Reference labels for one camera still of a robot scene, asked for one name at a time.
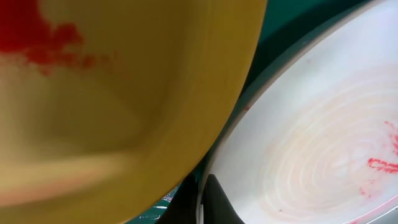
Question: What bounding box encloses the yellow plate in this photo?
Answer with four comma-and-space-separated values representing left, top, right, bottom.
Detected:
1, 0, 267, 223

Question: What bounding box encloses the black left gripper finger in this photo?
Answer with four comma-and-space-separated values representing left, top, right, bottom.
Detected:
156, 174, 243, 224

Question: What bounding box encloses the white plate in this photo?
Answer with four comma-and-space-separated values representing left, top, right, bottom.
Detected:
203, 0, 397, 224

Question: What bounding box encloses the blue plastic tray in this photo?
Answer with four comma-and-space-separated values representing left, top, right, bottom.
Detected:
124, 0, 374, 224

